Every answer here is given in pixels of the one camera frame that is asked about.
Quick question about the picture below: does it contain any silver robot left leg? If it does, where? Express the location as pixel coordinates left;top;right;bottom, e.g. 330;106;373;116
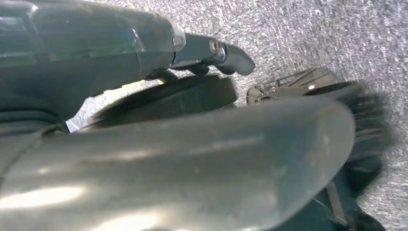
0;95;388;231

